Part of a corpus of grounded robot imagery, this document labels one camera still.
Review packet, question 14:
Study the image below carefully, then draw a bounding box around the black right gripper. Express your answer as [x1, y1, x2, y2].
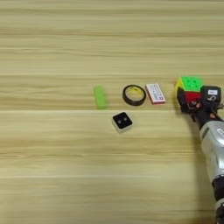
[176, 87, 224, 130]

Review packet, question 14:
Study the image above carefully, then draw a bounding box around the colourful puzzle cube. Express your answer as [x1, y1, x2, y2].
[174, 76, 204, 102]

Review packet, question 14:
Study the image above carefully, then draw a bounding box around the white and red small box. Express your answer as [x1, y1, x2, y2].
[144, 83, 167, 105]

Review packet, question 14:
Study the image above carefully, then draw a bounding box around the small black and white cube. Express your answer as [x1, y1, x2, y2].
[111, 111, 134, 134]

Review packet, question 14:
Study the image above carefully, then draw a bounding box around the black box with white label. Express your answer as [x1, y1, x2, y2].
[200, 85, 222, 106]

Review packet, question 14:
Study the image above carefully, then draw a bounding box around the black tape roll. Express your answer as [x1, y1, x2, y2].
[122, 84, 147, 107]

